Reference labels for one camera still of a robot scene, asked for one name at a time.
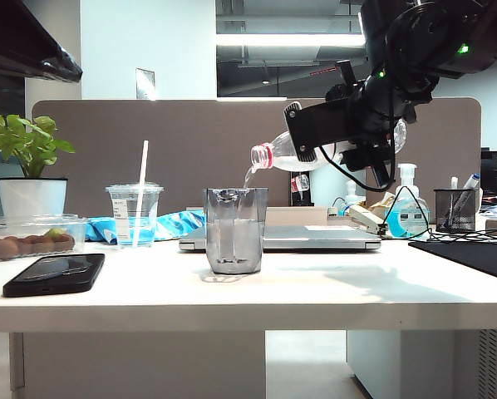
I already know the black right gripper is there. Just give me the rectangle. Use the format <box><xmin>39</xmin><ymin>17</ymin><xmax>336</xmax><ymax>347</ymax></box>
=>
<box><xmin>325</xmin><ymin>60</ymin><xmax>418</xmax><ymax>193</ymax></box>

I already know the green leafy plant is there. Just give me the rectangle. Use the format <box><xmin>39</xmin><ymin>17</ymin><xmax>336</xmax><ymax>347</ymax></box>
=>
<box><xmin>0</xmin><ymin>112</ymin><xmax>76</xmax><ymax>180</ymax></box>

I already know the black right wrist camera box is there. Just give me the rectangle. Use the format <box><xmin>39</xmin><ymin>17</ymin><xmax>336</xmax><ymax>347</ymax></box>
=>
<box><xmin>283</xmin><ymin>101</ymin><xmax>360</xmax><ymax>164</ymax></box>

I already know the blue hand sanitizer pump bottle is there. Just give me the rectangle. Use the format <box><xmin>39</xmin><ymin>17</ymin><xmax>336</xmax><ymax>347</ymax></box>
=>
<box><xmin>384</xmin><ymin>163</ymin><xmax>431</xmax><ymax>240</ymax></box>

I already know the beige flat cardboard box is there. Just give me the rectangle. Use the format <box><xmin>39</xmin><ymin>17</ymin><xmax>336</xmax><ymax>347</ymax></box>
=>
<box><xmin>185</xmin><ymin>205</ymin><xmax>331</xmax><ymax>229</ymax></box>

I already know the black smartphone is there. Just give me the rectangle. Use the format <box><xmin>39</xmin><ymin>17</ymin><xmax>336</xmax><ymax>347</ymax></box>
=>
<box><xmin>2</xmin><ymin>253</ymin><xmax>106</xmax><ymax>298</ymax></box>

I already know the clear red-label water bottle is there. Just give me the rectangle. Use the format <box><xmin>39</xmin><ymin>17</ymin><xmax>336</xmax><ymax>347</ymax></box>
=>
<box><xmin>250</xmin><ymin>118</ymin><xmax>408</xmax><ymax>172</ymax></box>

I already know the white drinking straw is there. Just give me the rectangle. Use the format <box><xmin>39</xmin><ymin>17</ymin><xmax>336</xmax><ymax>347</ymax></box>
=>
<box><xmin>131</xmin><ymin>140</ymin><xmax>150</xmax><ymax>248</ymax></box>

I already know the black mesh pen holder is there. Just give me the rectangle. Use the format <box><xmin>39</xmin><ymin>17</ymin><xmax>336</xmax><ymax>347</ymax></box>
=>
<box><xmin>433</xmin><ymin>188</ymin><xmax>481</xmax><ymax>234</ymax></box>

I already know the brown desk partition screen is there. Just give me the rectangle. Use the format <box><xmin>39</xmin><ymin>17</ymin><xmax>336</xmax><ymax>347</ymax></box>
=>
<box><xmin>31</xmin><ymin>97</ymin><xmax>482</xmax><ymax>219</ymax></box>

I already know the white plant pot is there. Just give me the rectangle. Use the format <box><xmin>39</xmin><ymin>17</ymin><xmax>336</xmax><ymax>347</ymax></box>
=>
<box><xmin>0</xmin><ymin>177</ymin><xmax>69</xmax><ymax>221</ymax></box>

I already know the beige stapler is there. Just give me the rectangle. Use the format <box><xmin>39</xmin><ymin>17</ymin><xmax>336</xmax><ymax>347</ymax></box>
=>
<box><xmin>347</xmin><ymin>205</ymin><xmax>385</xmax><ymax>236</ymax></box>

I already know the clear lidded plastic cup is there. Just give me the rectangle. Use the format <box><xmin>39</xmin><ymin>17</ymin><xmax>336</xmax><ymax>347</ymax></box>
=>
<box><xmin>105</xmin><ymin>184</ymin><xmax>165</xmax><ymax>249</ymax></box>

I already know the blue white plastic bag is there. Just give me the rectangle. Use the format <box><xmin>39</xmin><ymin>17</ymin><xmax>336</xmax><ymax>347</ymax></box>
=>
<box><xmin>85</xmin><ymin>209</ymin><xmax>208</xmax><ymax>244</ymax></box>

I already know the white desk support panel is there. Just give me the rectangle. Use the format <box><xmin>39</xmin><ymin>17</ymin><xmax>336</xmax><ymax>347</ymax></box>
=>
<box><xmin>9</xmin><ymin>331</ymin><xmax>267</xmax><ymax>399</ymax></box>

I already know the frameless desk mirror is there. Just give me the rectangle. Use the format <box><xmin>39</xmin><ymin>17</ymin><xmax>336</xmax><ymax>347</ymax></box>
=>
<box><xmin>289</xmin><ymin>160</ymin><xmax>367</xmax><ymax>208</ymax></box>

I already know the silver wall plaque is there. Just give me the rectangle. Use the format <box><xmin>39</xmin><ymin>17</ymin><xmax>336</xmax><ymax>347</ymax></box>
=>
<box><xmin>135</xmin><ymin>67</ymin><xmax>157</xmax><ymax>101</ymax></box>

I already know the white vented under-desk cabinet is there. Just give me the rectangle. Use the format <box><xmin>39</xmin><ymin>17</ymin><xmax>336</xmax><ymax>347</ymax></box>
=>
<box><xmin>347</xmin><ymin>330</ymin><xmax>497</xmax><ymax>399</ymax></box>

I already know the silver closed laptop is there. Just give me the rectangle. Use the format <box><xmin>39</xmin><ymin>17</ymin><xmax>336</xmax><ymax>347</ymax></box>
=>
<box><xmin>178</xmin><ymin>224</ymin><xmax>382</xmax><ymax>254</ymax></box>

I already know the crumpled beige paper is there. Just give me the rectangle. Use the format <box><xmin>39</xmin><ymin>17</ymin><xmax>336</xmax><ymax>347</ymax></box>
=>
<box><xmin>367</xmin><ymin>193</ymin><xmax>396</xmax><ymax>213</ymax></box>

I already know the clear plastic fruit container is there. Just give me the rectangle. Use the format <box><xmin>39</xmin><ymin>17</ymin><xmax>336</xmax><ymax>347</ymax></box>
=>
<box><xmin>0</xmin><ymin>214</ymin><xmax>90</xmax><ymax>263</ymax></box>

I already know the black desk mat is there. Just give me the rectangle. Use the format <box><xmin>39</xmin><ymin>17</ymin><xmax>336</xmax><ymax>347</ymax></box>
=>
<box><xmin>408</xmin><ymin>239</ymin><xmax>497</xmax><ymax>283</ymax></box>

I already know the clear faceted glass mug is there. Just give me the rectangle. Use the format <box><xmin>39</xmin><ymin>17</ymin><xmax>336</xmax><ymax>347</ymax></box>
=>
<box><xmin>202</xmin><ymin>186</ymin><xmax>269</xmax><ymax>276</ymax></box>

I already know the blue white pen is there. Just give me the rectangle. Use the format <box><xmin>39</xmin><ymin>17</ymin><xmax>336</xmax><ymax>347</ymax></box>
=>
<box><xmin>463</xmin><ymin>172</ymin><xmax>482</xmax><ymax>197</ymax></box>

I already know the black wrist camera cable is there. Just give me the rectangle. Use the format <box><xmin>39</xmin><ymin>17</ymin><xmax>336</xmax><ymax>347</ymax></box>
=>
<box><xmin>317</xmin><ymin>145</ymin><xmax>396</xmax><ymax>193</ymax></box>

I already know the white marker pen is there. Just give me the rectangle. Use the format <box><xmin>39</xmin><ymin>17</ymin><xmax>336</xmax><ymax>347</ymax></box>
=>
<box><xmin>449</xmin><ymin>176</ymin><xmax>460</xmax><ymax>217</ymax></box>

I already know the black desk cable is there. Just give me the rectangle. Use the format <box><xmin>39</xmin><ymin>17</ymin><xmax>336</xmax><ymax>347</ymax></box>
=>
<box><xmin>379</xmin><ymin>185</ymin><xmax>497</xmax><ymax>247</ymax></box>

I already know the long ceiling light strip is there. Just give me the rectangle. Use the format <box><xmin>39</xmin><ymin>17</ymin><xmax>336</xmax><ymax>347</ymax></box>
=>
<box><xmin>215</xmin><ymin>33</ymin><xmax>368</xmax><ymax>47</ymax></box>

